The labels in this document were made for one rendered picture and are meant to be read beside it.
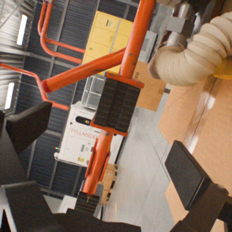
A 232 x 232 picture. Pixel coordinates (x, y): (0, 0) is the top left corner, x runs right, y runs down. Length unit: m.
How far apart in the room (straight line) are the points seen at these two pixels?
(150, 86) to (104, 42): 5.96
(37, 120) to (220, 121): 0.21
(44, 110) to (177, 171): 0.13
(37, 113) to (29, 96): 11.86
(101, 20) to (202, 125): 7.57
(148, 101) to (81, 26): 9.66
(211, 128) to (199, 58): 0.11
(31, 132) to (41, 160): 12.84
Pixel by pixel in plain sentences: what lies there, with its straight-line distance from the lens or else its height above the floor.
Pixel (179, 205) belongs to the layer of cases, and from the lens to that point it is 1.20.
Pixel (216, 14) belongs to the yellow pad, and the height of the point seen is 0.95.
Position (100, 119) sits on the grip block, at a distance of 0.27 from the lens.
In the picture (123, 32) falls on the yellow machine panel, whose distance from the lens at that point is 7.68.
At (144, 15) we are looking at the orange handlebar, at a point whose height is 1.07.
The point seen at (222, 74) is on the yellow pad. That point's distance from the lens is 0.27.
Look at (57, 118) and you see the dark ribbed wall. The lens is 11.66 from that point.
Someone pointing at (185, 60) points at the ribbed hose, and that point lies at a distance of 0.22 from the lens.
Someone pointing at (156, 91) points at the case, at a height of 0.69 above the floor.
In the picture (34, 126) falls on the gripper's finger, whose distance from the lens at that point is 0.17.
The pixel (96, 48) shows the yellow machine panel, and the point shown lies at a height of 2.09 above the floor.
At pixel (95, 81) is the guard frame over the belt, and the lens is 7.57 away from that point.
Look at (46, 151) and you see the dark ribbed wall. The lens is 12.58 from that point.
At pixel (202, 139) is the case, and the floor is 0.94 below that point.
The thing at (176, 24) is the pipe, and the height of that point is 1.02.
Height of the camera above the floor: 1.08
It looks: 3 degrees down
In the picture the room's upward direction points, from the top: 73 degrees counter-clockwise
